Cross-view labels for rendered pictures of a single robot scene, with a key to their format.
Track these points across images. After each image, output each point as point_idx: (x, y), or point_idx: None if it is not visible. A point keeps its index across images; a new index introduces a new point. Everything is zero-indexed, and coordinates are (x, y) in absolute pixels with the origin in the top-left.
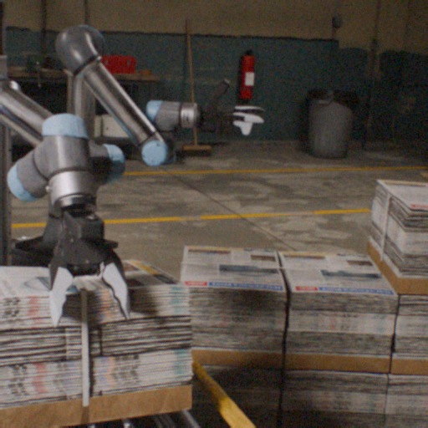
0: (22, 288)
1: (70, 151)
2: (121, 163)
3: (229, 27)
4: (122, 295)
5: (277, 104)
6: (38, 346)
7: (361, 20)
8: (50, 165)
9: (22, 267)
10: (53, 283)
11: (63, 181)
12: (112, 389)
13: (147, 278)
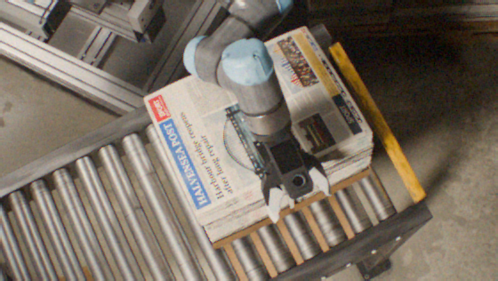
0: (230, 167)
1: (261, 98)
2: (290, 4)
3: None
4: (325, 187)
5: None
6: (254, 204)
7: None
8: (242, 106)
9: None
10: (268, 202)
11: (261, 124)
12: (310, 194)
13: (331, 115)
